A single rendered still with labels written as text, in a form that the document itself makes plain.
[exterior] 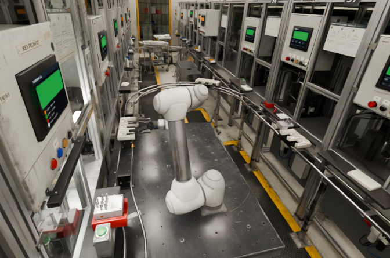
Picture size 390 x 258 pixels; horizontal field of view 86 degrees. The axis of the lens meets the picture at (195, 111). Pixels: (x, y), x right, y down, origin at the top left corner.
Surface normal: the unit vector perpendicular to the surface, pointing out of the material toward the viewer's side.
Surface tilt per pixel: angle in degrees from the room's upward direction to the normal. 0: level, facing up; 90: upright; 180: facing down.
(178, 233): 0
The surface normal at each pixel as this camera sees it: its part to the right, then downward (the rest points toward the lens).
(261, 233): 0.05, -0.89
